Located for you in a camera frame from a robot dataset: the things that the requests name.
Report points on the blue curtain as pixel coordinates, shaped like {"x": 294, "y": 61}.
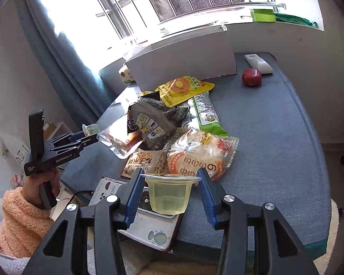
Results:
{"x": 60, "y": 51}

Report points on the grey snack packet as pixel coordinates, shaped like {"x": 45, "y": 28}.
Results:
{"x": 154, "y": 123}

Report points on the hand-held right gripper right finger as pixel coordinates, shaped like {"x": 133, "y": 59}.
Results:
{"x": 209, "y": 203}

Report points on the white wall socket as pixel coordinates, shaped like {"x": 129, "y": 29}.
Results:
{"x": 4, "y": 152}

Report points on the person's left hand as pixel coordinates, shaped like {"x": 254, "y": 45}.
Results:
{"x": 31, "y": 184}

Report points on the white remote control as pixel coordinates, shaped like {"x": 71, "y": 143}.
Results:
{"x": 258, "y": 63}

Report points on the person's left forearm pink sleeve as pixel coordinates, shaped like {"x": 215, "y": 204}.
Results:
{"x": 20, "y": 223}

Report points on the white plastic bag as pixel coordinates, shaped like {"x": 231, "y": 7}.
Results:
{"x": 133, "y": 50}

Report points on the brown snack packet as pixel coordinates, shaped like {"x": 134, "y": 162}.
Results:
{"x": 144, "y": 161}

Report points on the yellow jelly cup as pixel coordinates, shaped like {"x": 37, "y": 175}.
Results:
{"x": 167, "y": 196}

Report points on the red rounded case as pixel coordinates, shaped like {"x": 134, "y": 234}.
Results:
{"x": 251, "y": 77}

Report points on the round rice cracker packet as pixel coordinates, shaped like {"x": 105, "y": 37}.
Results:
{"x": 200, "y": 154}

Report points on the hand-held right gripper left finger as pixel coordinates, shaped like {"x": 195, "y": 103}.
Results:
{"x": 133, "y": 203}

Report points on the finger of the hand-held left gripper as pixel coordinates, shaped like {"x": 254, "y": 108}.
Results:
{"x": 89, "y": 141}
{"x": 77, "y": 134}

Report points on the white cardboard box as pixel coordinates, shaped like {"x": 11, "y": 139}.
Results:
{"x": 183, "y": 57}

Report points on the white box with fish print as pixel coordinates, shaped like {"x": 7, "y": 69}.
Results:
{"x": 152, "y": 229}

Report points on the green round tin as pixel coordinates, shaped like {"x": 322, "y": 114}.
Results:
{"x": 262, "y": 15}

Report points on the yellow snack packet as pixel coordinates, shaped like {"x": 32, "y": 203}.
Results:
{"x": 180, "y": 90}

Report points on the green snack packet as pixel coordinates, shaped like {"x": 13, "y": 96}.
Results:
{"x": 207, "y": 111}

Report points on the green wipes bag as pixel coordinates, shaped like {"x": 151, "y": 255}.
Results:
{"x": 295, "y": 20}

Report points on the clear packet with orange snack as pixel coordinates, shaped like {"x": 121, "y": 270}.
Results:
{"x": 119, "y": 141}

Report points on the chrome window rail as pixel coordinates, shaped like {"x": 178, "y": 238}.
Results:
{"x": 218, "y": 8}

